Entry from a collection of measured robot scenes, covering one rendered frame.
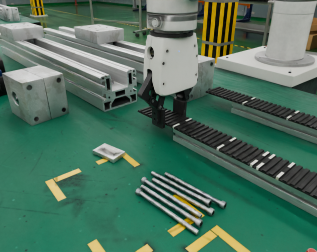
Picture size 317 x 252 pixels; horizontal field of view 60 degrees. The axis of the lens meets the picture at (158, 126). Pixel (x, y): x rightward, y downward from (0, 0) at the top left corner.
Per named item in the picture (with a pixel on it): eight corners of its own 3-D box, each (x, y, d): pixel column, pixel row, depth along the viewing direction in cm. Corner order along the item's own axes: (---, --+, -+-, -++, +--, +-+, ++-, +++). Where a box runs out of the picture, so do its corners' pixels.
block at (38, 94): (78, 109, 66) (72, 71, 61) (31, 126, 58) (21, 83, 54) (56, 99, 72) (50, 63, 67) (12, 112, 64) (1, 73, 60)
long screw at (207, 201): (212, 204, 38) (212, 198, 37) (208, 208, 37) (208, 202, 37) (154, 173, 44) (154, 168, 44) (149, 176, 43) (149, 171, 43)
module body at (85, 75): (137, 101, 70) (135, 68, 67) (103, 112, 65) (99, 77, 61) (26, 50, 123) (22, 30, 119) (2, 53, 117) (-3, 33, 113)
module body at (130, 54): (188, 84, 82) (189, 56, 78) (163, 93, 76) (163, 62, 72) (66, 44, 134) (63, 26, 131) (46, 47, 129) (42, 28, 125)
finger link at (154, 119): (152, 99, 47) (152, 133, 51) (166, 95, 49) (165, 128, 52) (140, 94, 50) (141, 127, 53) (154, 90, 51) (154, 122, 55)
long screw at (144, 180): (140, 183, 42) (140, 178, 41) (145, 180, 42) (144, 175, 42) (198, 221, 35) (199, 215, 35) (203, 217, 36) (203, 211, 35)
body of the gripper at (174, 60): (165, 31, 41) (164, 101, 46) (208, 25, 47) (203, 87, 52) (133, 26, 46) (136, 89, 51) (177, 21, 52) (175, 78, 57)
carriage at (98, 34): (124, 48, 100) (123, 28, 97) (98, 52, 94) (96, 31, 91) (101, 41, 111) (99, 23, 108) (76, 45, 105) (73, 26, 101)
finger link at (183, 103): (185, 89, 52) (183, 120, 55) (196, 85, 54) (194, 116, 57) (173, 85, 54) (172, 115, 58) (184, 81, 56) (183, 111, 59)
